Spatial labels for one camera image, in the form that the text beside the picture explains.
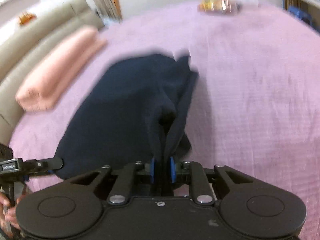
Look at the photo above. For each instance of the dark navy garment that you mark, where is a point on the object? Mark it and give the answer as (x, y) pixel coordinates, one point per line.
(130, 105)

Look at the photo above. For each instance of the small orange object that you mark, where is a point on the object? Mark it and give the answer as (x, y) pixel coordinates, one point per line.
(25, 18)

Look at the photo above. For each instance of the person's left hand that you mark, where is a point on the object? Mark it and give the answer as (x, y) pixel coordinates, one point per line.
(8, 217)

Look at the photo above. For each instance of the pink quilted bedspread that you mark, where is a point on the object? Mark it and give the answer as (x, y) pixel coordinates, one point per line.
(250, 92)

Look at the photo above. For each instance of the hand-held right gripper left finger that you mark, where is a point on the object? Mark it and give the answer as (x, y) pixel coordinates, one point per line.
(130, 177)

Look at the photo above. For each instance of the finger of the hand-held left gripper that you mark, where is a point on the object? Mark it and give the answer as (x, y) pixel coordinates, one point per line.
(41, 165)

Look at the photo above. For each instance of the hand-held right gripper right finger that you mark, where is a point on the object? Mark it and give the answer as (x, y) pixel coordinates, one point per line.
(196, 177)

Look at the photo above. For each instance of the pink folded towel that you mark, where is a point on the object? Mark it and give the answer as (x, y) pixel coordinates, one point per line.
(60, 70)

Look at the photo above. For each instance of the yellow red snack packet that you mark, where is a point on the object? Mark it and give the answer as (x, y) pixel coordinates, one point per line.
(220, 6)

